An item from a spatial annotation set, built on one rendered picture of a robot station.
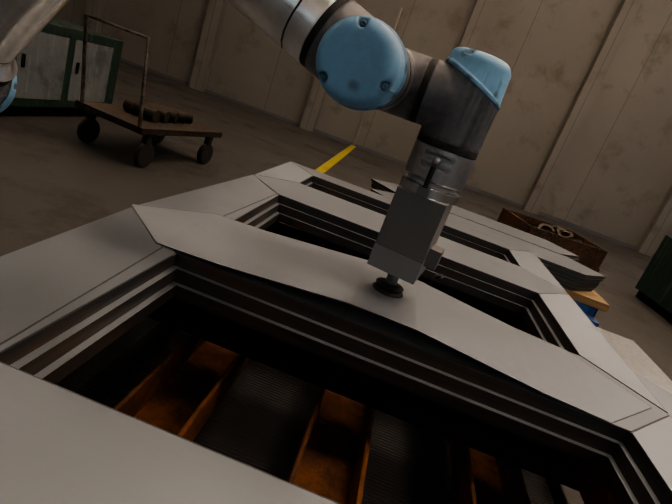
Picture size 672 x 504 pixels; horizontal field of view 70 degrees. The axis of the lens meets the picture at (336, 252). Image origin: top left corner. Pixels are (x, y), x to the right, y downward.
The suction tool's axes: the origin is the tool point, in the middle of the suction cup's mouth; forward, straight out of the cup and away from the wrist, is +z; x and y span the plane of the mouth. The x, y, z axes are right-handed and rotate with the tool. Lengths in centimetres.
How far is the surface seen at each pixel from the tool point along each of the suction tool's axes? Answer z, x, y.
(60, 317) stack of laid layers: 0.8, 19.4, -33.2
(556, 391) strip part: 0.3, -23.2, -2.5
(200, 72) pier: 50, 683, 897
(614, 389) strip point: 0.6, -31.8, 7.5
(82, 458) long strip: 0.7, 7.2, -42.1
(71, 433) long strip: 0.7, 9.1, -41.2
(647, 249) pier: 73, -345, 1144
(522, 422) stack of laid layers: 4.0, -20.8, -6.2
